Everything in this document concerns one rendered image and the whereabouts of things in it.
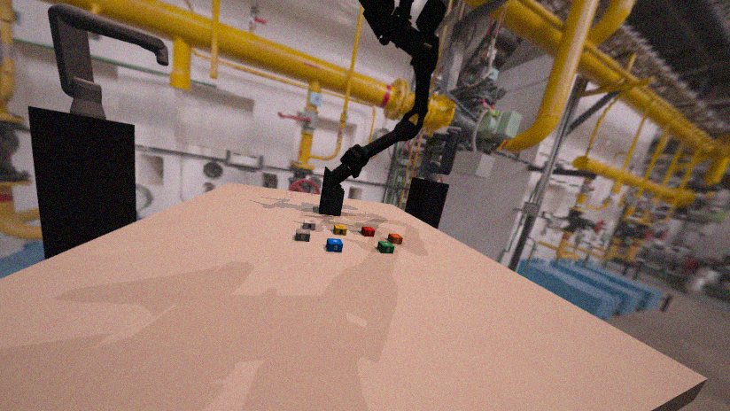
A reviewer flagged blue block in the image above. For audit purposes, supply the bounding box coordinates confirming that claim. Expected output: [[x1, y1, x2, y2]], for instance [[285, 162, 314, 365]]
[[326, 238, 343, 252]]

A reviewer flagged yellow block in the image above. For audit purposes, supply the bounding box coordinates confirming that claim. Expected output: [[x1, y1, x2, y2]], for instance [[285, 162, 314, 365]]
[[333, 224, 347, 236]]

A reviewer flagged green block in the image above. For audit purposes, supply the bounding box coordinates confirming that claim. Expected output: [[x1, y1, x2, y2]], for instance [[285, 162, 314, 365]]
[[377, 241, 394, 253]]

